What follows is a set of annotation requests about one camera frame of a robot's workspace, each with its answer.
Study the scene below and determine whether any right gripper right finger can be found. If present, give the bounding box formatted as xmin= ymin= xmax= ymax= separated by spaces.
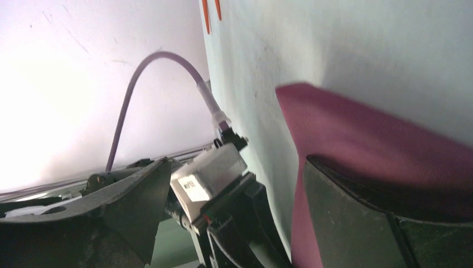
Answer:
xmin=303 ymin=156 xmax=472 ymax=267

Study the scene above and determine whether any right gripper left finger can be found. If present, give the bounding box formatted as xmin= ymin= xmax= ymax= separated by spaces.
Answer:
xmin=1 ymin=158 xmax=172 ymax=267

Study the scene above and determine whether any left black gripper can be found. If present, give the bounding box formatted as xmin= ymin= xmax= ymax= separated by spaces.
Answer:
xmin=165 ymin=172 xmax=292 ymax=267

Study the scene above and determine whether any maroon cloth napkin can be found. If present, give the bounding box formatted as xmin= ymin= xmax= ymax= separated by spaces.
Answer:
xmin=276 ymin=83 xmax=472 ymax=267

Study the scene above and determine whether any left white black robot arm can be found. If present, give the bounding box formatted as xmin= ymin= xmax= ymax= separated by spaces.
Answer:
xmin=1 ymin=158 xmax=292 ymax=267

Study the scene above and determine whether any orange plastic spoon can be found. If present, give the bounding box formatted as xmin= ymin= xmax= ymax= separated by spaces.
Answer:
xmin=201 ymin=0 xmax=210 ymax=35

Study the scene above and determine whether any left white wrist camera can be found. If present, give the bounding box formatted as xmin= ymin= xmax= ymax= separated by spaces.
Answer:
xmin=170 ymin=128 xmax=248 ymax=222

